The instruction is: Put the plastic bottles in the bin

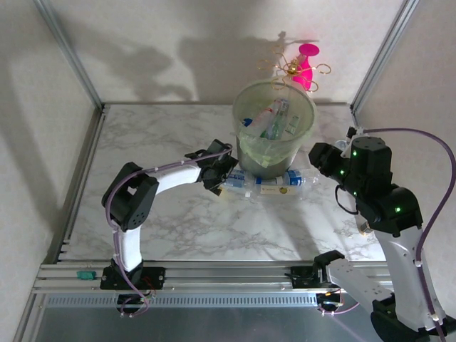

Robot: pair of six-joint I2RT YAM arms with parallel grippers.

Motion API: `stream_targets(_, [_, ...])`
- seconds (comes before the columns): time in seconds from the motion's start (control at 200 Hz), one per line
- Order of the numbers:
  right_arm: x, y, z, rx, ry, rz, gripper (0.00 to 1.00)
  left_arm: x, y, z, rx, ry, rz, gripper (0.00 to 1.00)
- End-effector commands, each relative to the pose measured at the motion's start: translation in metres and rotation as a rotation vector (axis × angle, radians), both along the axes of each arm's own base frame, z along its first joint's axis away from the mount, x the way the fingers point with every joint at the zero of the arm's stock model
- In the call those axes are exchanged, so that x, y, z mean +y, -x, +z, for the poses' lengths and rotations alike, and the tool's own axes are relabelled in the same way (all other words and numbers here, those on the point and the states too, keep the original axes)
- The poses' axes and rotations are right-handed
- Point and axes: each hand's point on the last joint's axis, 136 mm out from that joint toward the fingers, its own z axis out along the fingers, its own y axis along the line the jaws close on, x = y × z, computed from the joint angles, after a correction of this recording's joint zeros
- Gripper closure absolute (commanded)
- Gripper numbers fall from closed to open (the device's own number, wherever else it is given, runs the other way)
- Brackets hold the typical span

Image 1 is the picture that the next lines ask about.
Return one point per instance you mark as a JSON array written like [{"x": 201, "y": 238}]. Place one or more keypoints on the clear bottle green white label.
[{"x": 293, "y": 124}]

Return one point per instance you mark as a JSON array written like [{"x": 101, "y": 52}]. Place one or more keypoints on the clear bottle yellow fruit label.
[{"x": 274, "y": 191}]

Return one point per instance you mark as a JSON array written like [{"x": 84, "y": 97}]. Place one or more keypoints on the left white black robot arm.
[{"x": 174, "y": 176}]

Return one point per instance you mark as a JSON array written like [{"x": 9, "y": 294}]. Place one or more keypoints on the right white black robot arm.
[{"x": 402, "y": 256}]

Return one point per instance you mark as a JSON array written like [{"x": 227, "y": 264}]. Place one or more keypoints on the translucent bin with green liner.
[{"x": 263, "y": 167}]

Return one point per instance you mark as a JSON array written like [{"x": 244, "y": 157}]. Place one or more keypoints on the small metal fixture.
[{"x": 364, "y": 228}]

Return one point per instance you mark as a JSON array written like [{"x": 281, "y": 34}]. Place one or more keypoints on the pink plastic goblet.
[{"x": 306, "y": 76}]

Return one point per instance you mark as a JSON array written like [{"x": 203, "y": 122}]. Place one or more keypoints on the grey metal shelf plate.
[{"x": 228, "y": 324}]

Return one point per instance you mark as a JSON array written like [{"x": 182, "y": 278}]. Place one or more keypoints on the small black control board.
[
  {"x": 327, "y": 301},
  {"x": 133, "y": 301}
]

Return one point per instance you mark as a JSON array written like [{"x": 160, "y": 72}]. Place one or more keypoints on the small teal block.
[{"x": 86, "y": 275}]

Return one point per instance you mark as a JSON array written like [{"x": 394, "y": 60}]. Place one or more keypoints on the aluminium mounting rail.
[{"x": 228, "y": 276}]

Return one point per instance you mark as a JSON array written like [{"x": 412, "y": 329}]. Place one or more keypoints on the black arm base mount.
[
  {"x": 303, "y": 276},
  {"x": 149, "y": 278}
]

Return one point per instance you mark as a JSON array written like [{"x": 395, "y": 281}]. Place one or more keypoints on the aluminium frame post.
[
  {"x": 385, "y": 50},
  {"x": 68, "y": 50}
]

